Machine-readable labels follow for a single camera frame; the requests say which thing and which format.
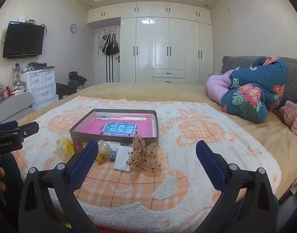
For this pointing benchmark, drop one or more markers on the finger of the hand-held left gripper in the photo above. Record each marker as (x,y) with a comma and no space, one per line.
(7,126)
(27,129)

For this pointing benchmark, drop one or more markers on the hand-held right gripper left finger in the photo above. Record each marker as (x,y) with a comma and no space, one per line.
(84,165)

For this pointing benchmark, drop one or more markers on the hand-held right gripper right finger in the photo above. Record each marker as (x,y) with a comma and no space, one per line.
(210,165)

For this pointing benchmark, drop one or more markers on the pearl hair ornament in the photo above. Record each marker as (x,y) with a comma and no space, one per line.
(103,150)

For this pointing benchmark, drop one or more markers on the yellow hair rings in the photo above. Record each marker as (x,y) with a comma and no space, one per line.
(64,146)

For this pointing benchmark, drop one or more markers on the small blue box clear lid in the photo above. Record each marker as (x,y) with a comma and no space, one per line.
(113,154)

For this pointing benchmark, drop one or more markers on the shallow cardboard box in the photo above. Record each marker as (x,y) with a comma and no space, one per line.
(114,134)

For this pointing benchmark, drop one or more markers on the beige polka dot bow clip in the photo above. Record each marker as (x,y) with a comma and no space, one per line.
(143,157)

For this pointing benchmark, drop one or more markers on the clear plastic jewelry bag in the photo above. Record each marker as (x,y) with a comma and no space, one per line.
(123,160)

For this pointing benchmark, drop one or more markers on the person's left hand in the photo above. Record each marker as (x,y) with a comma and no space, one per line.
(0,172)

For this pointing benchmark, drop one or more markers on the orange white checked blanket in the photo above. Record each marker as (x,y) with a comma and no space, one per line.
(187,131)

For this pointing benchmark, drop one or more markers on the white drawer cabinet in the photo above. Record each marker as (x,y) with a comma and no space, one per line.
(40,87)

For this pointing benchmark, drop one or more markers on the dark clothes heap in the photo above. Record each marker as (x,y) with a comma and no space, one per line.
(65,91)

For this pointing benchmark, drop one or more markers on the black set-top box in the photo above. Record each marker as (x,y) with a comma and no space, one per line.
(38,66)

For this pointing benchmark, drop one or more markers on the dark clothes pile on stool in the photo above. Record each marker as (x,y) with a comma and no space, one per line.
(76,79)

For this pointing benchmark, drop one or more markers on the pink pillow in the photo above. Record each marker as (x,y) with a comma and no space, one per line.
(216,87)

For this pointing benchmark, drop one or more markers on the blue floral quilt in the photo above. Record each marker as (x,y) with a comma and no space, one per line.
(250,94)

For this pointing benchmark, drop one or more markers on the black television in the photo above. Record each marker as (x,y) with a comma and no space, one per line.
(23,40)

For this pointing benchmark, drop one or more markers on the white door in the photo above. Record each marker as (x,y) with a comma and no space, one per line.
(102,70)

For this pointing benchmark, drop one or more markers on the white router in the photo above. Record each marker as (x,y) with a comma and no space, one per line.
(21,20)

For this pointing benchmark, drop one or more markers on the hanging bags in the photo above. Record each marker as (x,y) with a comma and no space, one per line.
(110,45)

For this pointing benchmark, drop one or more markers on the grey quilted headboard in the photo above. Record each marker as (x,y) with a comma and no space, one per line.
(294,77)

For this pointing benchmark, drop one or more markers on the white wardrobe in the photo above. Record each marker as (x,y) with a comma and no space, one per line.
(160,48)

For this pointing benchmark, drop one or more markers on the round wall clock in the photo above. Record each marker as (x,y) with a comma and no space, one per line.
(73,28)

